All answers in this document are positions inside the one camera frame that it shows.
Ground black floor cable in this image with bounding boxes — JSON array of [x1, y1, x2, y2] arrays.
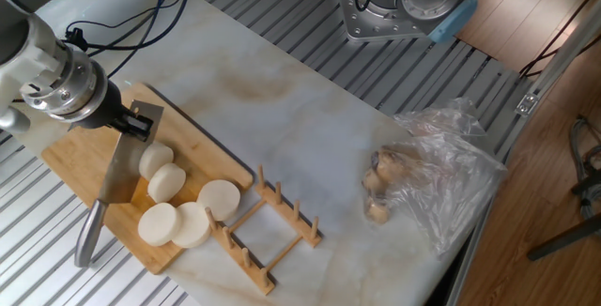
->
[[518, 0, 601, 80]]

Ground aluminium frame rail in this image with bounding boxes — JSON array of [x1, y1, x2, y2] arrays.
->
[[443, 0, 601, 306]]

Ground white marble slab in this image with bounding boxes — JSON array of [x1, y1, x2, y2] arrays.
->
[[0, 0, 499, 306]]

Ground silver corner bracket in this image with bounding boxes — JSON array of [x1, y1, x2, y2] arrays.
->
[[515, 92, 539, 117]]

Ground black stand leg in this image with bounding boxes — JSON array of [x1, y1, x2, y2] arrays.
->
[[525, 211, 601, 263]]

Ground wooden cutting board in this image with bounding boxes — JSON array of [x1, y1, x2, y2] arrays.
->
[[40, 83, 254, 275]]

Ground clear plastic bag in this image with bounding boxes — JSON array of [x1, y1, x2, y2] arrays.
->
[[363, 97, 511, 255]]

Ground round white radish slice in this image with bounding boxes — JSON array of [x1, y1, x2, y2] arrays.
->
[[171, 201, 213, 250], [196, 178, 242, 222], [146, 162, 188, 204], [137, 202, 183, 248]]

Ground black cable with clip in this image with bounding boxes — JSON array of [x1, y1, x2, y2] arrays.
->
[[64, 0, 184, 54]]

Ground black cable with metal plug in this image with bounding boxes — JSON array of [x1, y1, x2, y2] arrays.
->
[[86, 0, 196, 80]]

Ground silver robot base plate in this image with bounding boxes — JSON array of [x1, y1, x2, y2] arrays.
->
[[335, 0, 440, 43]]

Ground steel cleaver knife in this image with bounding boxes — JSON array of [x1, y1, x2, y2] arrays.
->
[[73, 99, 165, 268]]

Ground silver wrist coupling ring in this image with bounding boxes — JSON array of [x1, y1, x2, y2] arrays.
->
[[21, 50, 110, 124]]

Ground wooden peg rack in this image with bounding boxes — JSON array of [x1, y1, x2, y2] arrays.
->
[[205, 163, 324, 297]]

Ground grey cable bundle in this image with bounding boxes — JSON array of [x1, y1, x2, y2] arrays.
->
[[567, 115, 601, 221]]

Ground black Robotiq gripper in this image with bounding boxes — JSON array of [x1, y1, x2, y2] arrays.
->
[[76, 76, 155, 143]]

